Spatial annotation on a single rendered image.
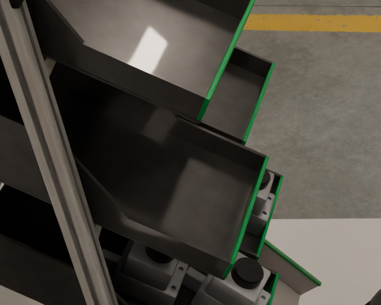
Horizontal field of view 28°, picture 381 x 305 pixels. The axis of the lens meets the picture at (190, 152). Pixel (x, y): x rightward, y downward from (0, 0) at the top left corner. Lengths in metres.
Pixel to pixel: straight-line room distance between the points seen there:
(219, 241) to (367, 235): 0.70
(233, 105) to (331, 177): 1.94
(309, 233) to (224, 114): 0.59
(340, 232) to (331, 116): 1.66
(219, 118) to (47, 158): 0.25
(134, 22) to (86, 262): 0.19
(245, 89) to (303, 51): 2.55
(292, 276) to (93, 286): 0.45
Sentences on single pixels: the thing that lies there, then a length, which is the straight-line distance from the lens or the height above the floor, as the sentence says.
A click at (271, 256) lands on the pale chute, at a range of 1.01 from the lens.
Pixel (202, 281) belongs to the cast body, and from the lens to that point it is 0.76.
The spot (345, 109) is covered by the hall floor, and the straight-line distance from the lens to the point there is 2.99.
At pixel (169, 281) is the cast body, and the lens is 0.72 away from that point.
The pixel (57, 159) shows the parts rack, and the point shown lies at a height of 1.49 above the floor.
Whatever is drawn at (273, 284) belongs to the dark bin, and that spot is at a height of 1.21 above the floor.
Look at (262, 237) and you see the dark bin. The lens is 0.83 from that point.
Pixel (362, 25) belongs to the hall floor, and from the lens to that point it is 3.49.
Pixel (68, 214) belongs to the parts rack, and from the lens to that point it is 0.58.
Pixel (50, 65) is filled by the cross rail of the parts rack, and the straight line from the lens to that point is 0.53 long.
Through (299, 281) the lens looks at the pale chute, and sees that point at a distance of 1.04.
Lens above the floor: 1.82
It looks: 40 degrees down
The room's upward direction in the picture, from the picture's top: 10 degrees counter-clockwise
